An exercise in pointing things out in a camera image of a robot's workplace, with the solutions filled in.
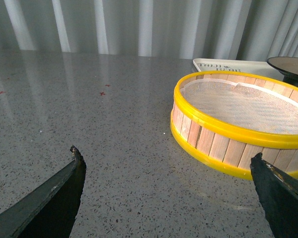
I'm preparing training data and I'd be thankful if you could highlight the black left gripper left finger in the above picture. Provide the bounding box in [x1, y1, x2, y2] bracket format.
[0, 146, 86, 238]

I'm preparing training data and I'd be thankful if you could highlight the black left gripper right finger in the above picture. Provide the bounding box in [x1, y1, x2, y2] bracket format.
[250, 152, 298, 238]

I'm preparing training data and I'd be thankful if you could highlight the tan plate with black rim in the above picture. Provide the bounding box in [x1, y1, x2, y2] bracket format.
[266, 57, 298, 87]

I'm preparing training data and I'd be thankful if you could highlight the cream rectangular serving tray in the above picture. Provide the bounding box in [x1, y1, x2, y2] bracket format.
[193, 59, 284, 81]

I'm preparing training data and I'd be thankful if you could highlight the white steamer liner cloth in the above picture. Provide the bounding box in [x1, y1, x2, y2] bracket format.
[180, 78, 298, 134]

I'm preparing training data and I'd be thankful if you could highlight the yellow rimmed wooden steamer basket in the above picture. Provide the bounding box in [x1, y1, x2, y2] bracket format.
[170, 71, 298, 179]

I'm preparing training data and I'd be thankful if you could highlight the grey pleated curtain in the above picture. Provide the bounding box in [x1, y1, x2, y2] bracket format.
[0, 0, 298, 61]

